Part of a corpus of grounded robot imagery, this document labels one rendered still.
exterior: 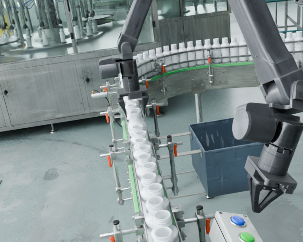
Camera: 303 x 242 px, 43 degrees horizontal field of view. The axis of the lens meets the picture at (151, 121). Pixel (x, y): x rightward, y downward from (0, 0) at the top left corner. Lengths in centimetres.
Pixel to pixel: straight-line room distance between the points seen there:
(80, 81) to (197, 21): 265
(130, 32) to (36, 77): 326
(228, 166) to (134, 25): 72
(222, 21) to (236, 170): 500
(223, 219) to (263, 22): 43
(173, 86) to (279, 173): 198
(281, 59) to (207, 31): 572
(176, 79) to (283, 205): 117
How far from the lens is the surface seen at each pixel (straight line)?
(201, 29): 644
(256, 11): 77
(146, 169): 105
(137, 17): 129
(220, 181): 167
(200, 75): 274
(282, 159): 76
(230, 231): 88
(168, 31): 633
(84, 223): 295
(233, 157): 163
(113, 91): 212
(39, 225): 309
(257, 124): 71
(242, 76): 275
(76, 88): 446
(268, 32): 77
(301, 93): 75
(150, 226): 92
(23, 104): 460
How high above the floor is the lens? 166
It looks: 21 degrees down
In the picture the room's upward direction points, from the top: 8 degrees counter-clockwise
